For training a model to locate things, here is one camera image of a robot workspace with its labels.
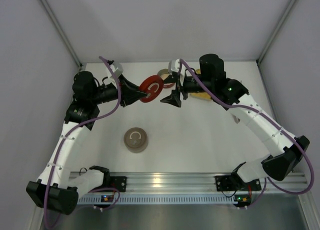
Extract white round bun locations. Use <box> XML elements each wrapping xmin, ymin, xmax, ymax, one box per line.
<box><xmin>161</xmin><ymin>74</ymin><xmax>169</xmax><ymax>80</ymax></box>

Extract red steel lunch bowl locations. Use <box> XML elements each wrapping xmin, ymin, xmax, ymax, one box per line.
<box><xmin>157</xmin><ymin>69</ymin><xmax>175</xmax><ymax>89</ymax></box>

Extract red round lid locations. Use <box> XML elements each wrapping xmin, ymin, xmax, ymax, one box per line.
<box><xmin>139</xmin><ymin>75</ymin><xmax>164</xmax><ymax>103</ymax></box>

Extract brown round lid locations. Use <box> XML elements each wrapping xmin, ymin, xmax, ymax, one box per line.
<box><xmin>123</xmin><ymin>127</ymin><xmax>148</xmax><ymax>143</ymax></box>

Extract tan steel lunch bowl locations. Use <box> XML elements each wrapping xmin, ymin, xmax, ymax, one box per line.
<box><xmin>124</xmin><ymin>140</ymin><xmax>148</xmax><ymax>153</ymax></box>

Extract steel food tongs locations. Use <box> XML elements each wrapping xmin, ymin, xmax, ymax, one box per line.
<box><xmin>232</xmin><ymin>80</ymin><xmax>244</xmax><ymax>124</ymax></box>

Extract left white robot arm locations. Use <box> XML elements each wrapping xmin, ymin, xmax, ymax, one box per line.
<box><xmin>26</xmin><ymin>71</ymin><xmax>152</xmax><ymax>215</ymax></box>

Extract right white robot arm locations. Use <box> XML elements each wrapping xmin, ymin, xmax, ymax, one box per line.
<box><xmin>161</xmin><ymin>54</ymin><xmax>310</xmax><ymax>191</ymax></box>

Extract bamboo woven tray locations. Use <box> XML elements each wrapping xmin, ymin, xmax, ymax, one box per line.
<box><xmin>189</xmin><ymin>69</ymin><xmax>211</xmax><ymax>101</ymax></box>

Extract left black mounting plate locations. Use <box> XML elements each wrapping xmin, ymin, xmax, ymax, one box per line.
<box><xmin>108</xmin><ymin>176</ymin><xmax>127</xmax><ymax>193</ymax></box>

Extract black mounting plate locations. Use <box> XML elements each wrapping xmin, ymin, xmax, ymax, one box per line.
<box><xmin>108</xmin><ymin>176</ymin><xmax>127</xmax><ymax>193</ymax></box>
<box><xmin>214</xmin><ymin>175</ymin><xmax>262</xmax><ymax>192</ymax></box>

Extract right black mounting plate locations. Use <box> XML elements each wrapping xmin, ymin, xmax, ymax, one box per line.
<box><xmin>214</xmin><ymin>175</ymin><xmax>262</xmax><ymax>192</ymax></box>

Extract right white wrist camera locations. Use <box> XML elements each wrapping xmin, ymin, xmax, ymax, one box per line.
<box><xmin>168</xmin><ymin>59</ymin><xmax>186</xmax><ymax>85</ymax></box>

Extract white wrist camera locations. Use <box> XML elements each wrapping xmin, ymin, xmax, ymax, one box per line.
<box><xmin>109</xmin><ymin>61</ymin><xmax>123</xmax><ymax>78</ymax></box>
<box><xmin>168</xmin><ymin>59</ymin><xmax>186</xmax><ymax>85</ymax></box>

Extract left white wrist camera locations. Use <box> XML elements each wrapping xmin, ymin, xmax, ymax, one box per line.
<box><xmin>109</xmin><ymin>61</ymin><xmax>123</xmax><ymax>78</ymax></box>

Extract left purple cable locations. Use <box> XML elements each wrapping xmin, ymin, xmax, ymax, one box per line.
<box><xmin>43</xmin><ymin>55</ymin><xmax>123</xmax><ymax>228</ymax></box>

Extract purple cable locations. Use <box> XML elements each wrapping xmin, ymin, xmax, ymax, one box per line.
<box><xmin>43</xmin><ymin>55</ymin><xmax>123</xmax><ymax>228</ymax></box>
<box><xmin>179</xmin><ymin>59</ymin><xmax>315</xmax><ymax>211</ymax></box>

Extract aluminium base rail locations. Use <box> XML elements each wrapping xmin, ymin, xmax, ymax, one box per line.
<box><xmin>110</xmin><ymin>173</ymin><xmax>308</xmax><ymax>194</ymax></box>

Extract grey slotted cable duct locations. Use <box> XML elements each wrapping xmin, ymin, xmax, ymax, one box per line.
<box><xmin>78</xmin><ymin>194</ymin><xmax>236</xmax><ymax>205</ymax></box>

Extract left aluminium frame post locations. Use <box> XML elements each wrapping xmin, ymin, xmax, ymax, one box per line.
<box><xmin>37</xmin><ymin>0</ymin><xmax>83</xmax><ymax>73</ymax></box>

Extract aluminium frame post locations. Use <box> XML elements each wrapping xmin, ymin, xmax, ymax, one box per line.
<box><xmin>37</xmin><ymin>0</ymin><xmax>83</xmax><ymax>73</ymax></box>
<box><xmin>256</xmin><ymin>0</ymin><xmax>299</xmax><ymax>70</ymax></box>

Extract right aluminium frame post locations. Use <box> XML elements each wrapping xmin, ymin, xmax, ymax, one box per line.
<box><xmin>256</xmin><ymin>0</ymin><xmax>299</xmax><ymax>70</ymax></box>

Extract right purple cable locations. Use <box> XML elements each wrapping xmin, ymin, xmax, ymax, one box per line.
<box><xmin>179</xmin><ymin>59</ymin><xmax>315</xmax><ymax>211</ymax></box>

